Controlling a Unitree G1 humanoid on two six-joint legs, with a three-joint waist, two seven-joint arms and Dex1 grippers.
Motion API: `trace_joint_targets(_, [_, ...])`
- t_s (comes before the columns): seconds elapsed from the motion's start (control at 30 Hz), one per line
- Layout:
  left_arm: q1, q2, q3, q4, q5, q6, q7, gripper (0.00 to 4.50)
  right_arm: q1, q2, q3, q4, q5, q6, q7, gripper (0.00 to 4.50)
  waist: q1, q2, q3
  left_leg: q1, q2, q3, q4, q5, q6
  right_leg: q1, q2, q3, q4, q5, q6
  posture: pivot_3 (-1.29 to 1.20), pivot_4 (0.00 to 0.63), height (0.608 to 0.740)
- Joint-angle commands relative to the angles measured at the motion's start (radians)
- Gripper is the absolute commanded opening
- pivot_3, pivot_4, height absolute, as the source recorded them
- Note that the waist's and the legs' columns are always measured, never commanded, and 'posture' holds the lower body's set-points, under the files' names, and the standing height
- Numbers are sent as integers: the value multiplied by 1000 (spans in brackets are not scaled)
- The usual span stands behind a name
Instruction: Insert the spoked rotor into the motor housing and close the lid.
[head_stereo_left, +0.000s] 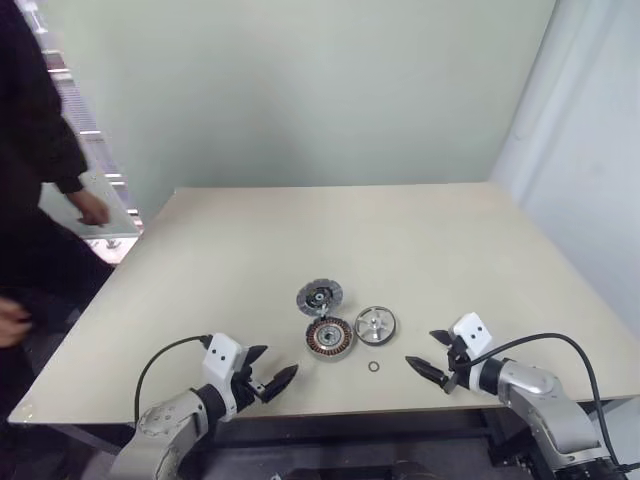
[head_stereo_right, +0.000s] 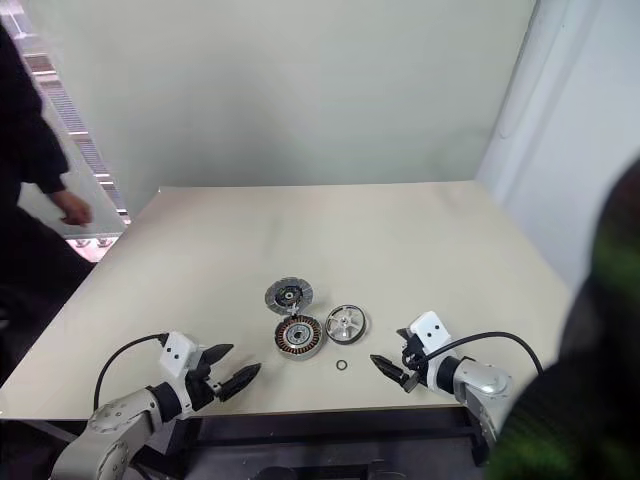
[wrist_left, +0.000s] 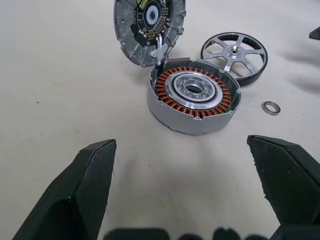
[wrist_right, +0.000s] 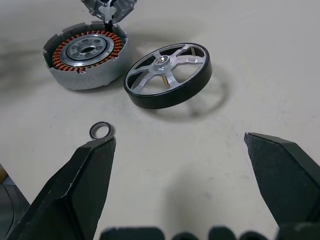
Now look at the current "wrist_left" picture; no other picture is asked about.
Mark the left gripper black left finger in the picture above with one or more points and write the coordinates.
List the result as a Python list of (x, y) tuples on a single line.
[(75, 195)]

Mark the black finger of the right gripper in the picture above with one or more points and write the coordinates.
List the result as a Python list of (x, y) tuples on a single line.
[(315, 33)]

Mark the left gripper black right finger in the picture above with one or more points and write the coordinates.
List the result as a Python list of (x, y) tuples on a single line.
[(292, 185)]

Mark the silver motor housing copper windings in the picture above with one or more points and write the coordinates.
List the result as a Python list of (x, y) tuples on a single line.
[(175, 117)]

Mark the small grey round disc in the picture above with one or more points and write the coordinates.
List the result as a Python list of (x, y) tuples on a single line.
[(125, 37)]

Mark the silver spoked rotor black rim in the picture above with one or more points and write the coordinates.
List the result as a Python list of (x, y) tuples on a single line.
[(233, 51)]

